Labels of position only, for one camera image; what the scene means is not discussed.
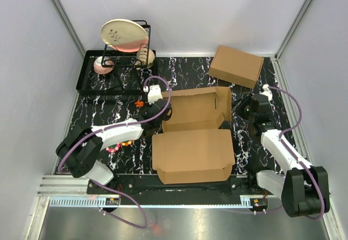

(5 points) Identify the brown cardboard box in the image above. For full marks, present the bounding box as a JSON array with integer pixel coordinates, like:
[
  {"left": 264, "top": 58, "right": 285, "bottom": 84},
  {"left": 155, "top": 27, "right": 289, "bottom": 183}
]
[
  {"left": 152, "top": 87, "right": 235, "bottom": 184},
  {"left": 209, "top": 46, "right": 264, "bottom": 89}
]

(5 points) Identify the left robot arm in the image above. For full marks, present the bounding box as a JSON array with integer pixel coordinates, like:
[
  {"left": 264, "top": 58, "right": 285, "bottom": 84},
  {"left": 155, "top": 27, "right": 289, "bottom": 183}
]
[{"left": 55, "top": 99, "right": 172, "bottom": 194}]

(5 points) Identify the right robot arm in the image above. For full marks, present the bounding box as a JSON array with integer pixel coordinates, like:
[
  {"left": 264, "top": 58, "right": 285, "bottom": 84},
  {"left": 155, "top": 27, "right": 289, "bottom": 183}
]
[{"left": 232, "top": 93, "right": 330, "bottom": 219}]

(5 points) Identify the closed brown cardboard box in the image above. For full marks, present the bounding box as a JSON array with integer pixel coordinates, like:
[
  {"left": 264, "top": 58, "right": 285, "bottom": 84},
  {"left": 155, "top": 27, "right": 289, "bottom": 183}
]
[{"left": 209, "top": 46, "right": 264, "bottom": 89}]

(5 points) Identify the small orange flower toy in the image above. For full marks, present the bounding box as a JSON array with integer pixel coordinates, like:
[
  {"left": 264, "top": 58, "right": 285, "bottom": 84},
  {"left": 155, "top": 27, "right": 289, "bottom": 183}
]
[{"left": 135, "top": 100, "right": 145, "bottom": 108}]

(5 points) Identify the small cream plate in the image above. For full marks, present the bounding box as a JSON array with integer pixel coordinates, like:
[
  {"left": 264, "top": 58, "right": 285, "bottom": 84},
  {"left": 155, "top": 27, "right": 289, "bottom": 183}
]
[{"left": 134, "top": 47, "right": 156, "bottom": 69}]

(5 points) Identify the small pink bowl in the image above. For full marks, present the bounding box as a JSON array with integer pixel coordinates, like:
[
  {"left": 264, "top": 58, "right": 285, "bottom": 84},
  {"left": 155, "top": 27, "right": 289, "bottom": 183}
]
[{"left": 93, "top": 56, "right": 114, "bottom": 75}]

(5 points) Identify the large cream pink plate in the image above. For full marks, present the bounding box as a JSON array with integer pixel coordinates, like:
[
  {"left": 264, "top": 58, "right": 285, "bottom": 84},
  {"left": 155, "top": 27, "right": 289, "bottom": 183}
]
[{"left": 100, "top": 19, "right": 149, "bottom": 53}]

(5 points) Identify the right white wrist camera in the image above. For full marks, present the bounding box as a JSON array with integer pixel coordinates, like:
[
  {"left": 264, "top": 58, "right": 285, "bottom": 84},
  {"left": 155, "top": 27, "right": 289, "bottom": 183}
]
[{"left": 260, "top": 84, "right": 272, "bottom": 102}]

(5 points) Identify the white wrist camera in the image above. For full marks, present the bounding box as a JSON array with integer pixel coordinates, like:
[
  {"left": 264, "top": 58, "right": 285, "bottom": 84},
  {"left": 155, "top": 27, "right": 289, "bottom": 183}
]
[
  {"left": 260, "top": 84, "right": 272, "bottom": 102},
  {"left": 143, "top": 85, "right": 163, "bottom": 104}
]

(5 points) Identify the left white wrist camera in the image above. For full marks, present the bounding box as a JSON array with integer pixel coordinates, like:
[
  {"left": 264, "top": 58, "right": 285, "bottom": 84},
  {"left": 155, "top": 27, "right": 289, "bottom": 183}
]
[{"left": 143, "top": 85, "right": 163, "bottom": 104}]

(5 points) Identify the colourful bead bracelet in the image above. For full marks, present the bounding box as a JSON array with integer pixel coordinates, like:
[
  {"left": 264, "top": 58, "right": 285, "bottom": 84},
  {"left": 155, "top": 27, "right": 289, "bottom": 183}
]
[{"left": 105, "top": 139, "right": 135, "bottom": 153}]

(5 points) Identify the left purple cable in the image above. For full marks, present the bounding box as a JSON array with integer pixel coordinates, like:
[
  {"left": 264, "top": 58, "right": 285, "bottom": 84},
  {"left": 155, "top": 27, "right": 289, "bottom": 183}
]
[{"left": 57, "top": 75, "right": 172, "bottom": 229}]

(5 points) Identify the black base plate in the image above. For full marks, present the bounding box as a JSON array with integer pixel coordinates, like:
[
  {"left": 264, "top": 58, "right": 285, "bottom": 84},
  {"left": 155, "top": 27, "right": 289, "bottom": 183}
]
[{"left": 86, "top": 172, "right": 278, "bottom": 206}]

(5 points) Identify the black wire dish rack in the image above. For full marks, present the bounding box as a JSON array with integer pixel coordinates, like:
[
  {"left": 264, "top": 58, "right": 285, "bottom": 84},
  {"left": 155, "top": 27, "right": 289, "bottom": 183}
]
[{"left": 76, "top": 20, "right": 158, "bottom": 96}]

